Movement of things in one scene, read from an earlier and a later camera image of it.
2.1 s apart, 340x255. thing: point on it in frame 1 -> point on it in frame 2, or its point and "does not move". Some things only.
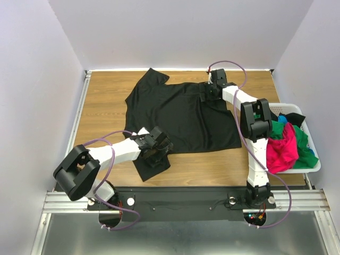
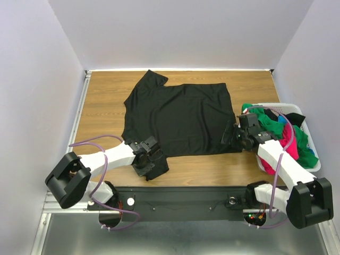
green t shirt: [307, 158] does not move
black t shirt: [190, 125] does not move
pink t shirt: [282, 153] does not move
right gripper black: [203, 92] -> [231, 133]
